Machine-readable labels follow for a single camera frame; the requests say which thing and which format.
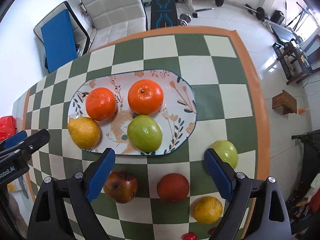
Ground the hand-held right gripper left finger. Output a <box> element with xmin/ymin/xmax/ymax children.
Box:
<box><xmin>27</xmin><ymin>148</ymin><xmax>116</xmax><ymax>240</ymax></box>

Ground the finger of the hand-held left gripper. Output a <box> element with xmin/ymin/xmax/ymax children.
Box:
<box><xmin>0</xmin><ymin>129</ymin><xmax>50</xmax><ymax>165</ymax></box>
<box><xmin>0</xmin><ymin>131</ymin><xmax>28</xmax><ymax>153</ymax></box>

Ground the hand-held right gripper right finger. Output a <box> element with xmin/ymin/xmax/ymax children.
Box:
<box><xmin>204</xmin><ymin>148</ymin><xmax>294</xmax><ymax>240</ymax></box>

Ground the red plastic bag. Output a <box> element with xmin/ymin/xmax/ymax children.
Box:
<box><xmin>0</xmin><ymin>116</ymin><xmax>17</xmax><ymax>142</ymax></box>

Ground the green apple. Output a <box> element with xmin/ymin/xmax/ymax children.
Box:
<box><xmin>209</xmin><ymin>140</ymin><xmax>239</xmax><ymax>170</ymax></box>
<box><xmin>127</xmin><ymin>115</ymin><xmax>163</xmax><ymax>152</ymax></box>

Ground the red apple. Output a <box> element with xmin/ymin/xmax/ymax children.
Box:
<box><xmin>103</xmin><ymin>171</ymin><xmax>138</xmax><ymax>204</ymax></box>

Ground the yellow orange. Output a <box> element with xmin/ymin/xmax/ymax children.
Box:
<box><xmin>193</xmin><ymin>196</ymin><xmax>223</xmax><ymax>224</ymax></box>

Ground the yellow lemon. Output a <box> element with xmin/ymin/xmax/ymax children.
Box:
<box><xmin>67</xmin><ymin>117</ymin><xmax>101</xmax><ymax>150</ymax></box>

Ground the dark red orange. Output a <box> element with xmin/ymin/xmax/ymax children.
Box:
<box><xmin>157</xmin><ymin>173</ymin><xmax>190</xmax><ymax>203</ymax></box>

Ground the floral oval plate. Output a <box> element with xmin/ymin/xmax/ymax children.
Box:
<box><xmin>68</xmin><ymin>69</ymin><xmax>198</xmax><ymax>157</ymax></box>

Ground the small orange mandarin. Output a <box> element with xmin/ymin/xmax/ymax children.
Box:
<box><xmin>86</xmin><ymin>87</ymin><xmax>118</xmax><ymax>122</ymax></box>

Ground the green checkered tablecloth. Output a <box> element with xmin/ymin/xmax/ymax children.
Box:
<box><xmin>12</xmin><ymin>26</ymin><xmax>272</xmax><ymax>240</ymax></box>

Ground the large orange mandarin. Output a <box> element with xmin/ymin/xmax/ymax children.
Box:
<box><xmin>127</xmin><ymin>79</ymin><xmax>165</xmax><ymax>115</ymax></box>

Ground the blue folding chair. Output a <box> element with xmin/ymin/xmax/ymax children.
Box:
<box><xmin>34</xmin><ymin>1</ymin><xmax>91</xmax><ymax>74</ymax></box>

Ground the wooden stool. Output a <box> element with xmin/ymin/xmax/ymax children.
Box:
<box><xmin>272</xmin><ymin>89</ymin><xmax>297</xmax><ymax>115</ymax></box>

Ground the black low table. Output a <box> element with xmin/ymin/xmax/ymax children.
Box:
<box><xmin>272</xmin><ymin>37</ymin><xmax>320</xmax><ymax>85</ymax></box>

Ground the white quilted sofa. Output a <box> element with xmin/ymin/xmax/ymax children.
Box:
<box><xmin>78</xmin><ymin>0</ymin><xmax>148</xmax><ymax>53</ymax></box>

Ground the black flat board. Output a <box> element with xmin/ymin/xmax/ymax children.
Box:
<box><xmin>270</xmin><ymin>21</ymin><xmax>300</xmax><ymax>44</ymax></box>

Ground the black dumbbell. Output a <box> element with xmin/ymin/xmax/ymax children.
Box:
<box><xmin>178</xmin><ymin>13</ymin><xmax>192</xmax><ymax>27</ymax></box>

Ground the black speaker box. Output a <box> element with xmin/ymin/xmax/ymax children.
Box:
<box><xmin>271</xmin><ymin>10</ymin><xmax>285</xmax><ymax>25</ymax></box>

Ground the black weight bench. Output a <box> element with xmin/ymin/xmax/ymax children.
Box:
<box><xmin>150</xmin><ymin>0</ymin><xmax>178</xmax><ymax>30</ymax></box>

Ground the black tripod stand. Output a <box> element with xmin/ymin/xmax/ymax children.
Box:
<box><xmin>286</xmin><ymin>2</ymin><xmax>317</xmax><ymax>30</ymax></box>

